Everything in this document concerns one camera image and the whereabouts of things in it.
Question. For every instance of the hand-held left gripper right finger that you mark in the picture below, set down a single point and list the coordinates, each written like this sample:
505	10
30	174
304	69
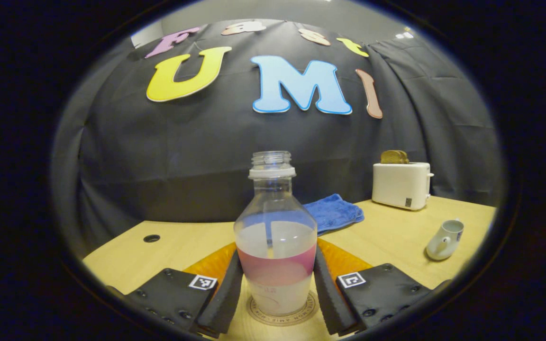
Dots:
332	298

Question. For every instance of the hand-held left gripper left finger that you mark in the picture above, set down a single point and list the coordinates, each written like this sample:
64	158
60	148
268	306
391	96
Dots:
221	296

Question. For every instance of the round beige coaster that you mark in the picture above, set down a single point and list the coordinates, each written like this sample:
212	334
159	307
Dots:
301	317

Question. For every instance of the clear plastic water bottle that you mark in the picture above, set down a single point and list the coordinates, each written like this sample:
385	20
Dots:
275	274

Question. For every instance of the white blue-flowered teacup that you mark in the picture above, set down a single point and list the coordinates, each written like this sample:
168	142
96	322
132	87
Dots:
443	241

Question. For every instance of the blue folded towel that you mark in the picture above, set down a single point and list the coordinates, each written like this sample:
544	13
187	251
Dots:
337	210

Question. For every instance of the white toaster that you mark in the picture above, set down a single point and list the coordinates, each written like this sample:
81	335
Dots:
398	184

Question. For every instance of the brown bread slices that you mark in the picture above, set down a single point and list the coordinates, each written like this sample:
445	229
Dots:
395	157

